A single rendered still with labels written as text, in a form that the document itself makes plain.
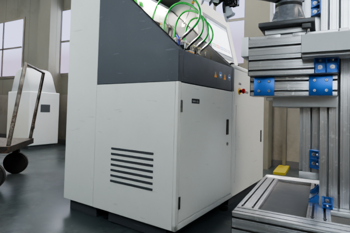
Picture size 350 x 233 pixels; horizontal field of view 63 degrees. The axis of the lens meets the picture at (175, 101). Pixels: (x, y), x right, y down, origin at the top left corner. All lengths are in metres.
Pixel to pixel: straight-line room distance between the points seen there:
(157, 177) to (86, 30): 1.00
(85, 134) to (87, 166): 0.19
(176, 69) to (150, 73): 0.16
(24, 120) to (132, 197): 3.57
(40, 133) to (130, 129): 3.53
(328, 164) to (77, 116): 1.41
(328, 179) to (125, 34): 1.25
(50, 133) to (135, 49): 3.69
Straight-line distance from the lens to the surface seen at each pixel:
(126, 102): 1.57
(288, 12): 1.37
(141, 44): 1.55
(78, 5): 2.01
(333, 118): 1.49
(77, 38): 1.95
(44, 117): 5.00
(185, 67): 1.43
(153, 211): 1.52
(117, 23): 1.70
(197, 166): 1.56
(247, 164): 2.29
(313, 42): 1.21
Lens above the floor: 0.64
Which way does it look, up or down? 2 degrees up
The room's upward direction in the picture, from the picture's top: 1 degrees clockwise
